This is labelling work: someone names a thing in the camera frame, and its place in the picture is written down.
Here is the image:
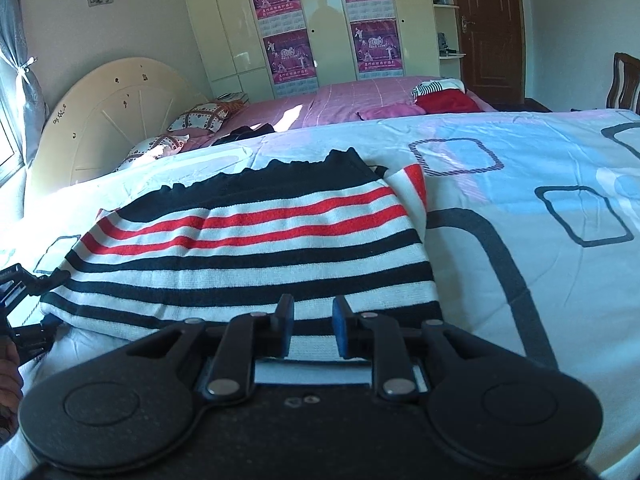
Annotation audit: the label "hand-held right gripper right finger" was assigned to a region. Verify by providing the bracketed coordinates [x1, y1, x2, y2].
[331, 294, 497, 403]

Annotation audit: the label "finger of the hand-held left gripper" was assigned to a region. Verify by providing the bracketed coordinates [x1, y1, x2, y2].
[9, 320, 62, 362]
[0, 262, 72, 307]

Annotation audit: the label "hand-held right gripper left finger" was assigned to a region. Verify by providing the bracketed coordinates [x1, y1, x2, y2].
[126, 293, 297, 403]

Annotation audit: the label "striped knit sweater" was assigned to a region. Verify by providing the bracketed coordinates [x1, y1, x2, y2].
[39, 147, 447, 362]

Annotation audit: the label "person's left hand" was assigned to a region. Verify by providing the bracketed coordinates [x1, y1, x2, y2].
[0, 345, 24, 434]

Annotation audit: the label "window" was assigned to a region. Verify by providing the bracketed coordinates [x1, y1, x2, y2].
[0, 119, 24, 182]

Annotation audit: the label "patterned pillow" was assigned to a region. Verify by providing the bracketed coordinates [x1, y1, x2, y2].
[166, 100, 247, 134]
[112, 133, 192, 174]

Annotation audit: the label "round cream headboard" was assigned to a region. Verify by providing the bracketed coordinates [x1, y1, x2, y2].
[24, 57, 212, 192]

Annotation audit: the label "dark cloth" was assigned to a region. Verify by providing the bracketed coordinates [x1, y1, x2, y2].
[216, 123, 276, 144]

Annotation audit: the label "pink cloth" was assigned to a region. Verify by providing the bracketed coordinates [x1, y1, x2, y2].
[357, 103, 426, 121]

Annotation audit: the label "grey curtain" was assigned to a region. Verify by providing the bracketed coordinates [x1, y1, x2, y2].
[0, 0, 49, 162]

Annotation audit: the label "pink bed sheet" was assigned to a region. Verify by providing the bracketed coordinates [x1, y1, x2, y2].
[179, 75, 497, 154]

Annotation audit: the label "red cloth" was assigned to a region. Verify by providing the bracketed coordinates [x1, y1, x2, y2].
[414, 87, 484, 115]

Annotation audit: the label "striped folded cloth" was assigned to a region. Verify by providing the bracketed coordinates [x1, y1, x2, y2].
[410, 78, 469, 99]

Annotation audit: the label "cream wardrobe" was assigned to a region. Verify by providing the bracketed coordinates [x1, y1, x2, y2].
[174, 0, 452, 102]

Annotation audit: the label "corner shelves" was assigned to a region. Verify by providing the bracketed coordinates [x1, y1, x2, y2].
[431, 0, 469, 77]

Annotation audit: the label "brown wooden door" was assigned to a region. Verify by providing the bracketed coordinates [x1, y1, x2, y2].
[446, 0, 527, 104]

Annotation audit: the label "wooden chair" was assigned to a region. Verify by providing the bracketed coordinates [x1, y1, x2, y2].
[604, 52, 640, 114]

